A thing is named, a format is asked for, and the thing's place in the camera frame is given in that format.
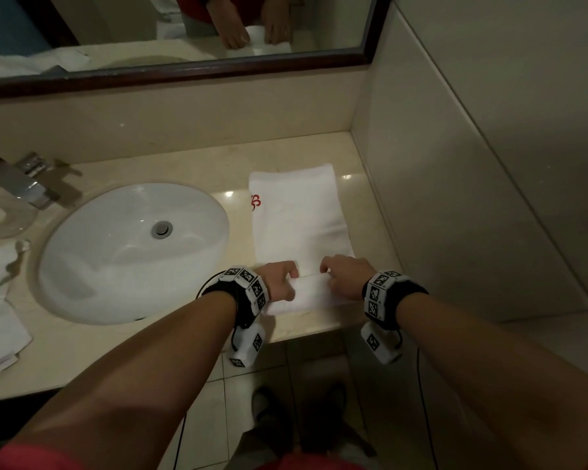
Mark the person's right hand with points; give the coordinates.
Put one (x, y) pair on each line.
(353, 278)

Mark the person's left hand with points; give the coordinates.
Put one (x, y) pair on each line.
(273, 281)

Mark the person's left thumb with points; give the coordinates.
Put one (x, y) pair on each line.
(283, 293)

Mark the person's right fingers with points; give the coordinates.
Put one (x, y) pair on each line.
(331, 265)

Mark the white towel with red emblem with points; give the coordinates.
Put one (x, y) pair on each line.
(299, 225)

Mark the person's right forearm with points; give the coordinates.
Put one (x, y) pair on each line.
(495, 381)

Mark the person's left forearm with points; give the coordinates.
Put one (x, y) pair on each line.
(142, 376)

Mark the black wrist band with marker cubes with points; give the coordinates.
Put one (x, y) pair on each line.
(384, 303)
(247, 298)

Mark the dark shoe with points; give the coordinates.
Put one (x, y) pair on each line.
(274, 420)
(332, 416)

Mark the metal sink drain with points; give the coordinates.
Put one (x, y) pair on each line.
(161, 230)

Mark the white oval sink basin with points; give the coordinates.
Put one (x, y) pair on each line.
(127, 259)

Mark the crumpled white cloth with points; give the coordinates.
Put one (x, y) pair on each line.
(0, 269)

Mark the folded white towel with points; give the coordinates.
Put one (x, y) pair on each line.
(0, 332)

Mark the chrome faucet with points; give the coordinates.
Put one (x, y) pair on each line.
(19, 181)

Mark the clear glass dish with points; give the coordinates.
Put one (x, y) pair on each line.
(2, 217)

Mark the red shirt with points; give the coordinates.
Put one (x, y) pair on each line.
(24, 460)

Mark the wall mirror with dark frame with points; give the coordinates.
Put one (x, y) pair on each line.
(176, 34)

